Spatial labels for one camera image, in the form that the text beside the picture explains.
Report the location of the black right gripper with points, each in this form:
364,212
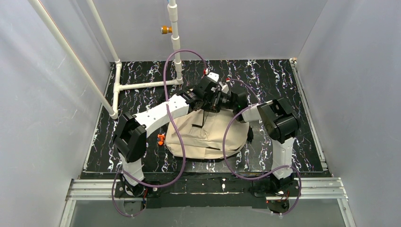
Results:
238,102

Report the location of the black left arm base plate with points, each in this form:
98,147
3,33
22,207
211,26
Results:
126,190

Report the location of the orange knob on pipe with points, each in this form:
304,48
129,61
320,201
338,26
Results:
166,30

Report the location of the aluminium rail frame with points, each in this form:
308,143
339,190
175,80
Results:
210,192

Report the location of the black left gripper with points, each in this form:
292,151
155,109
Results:
203,102

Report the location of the beige student backpack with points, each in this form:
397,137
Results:
202,134

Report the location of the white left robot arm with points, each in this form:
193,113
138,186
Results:
130,136

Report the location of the steel wrench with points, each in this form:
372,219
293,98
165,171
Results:
250,175

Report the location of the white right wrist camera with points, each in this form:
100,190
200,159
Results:
224,88

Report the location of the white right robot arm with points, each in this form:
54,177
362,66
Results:
279,122

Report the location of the small orange toy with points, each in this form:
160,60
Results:
161,139

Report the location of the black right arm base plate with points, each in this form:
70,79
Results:
270,187

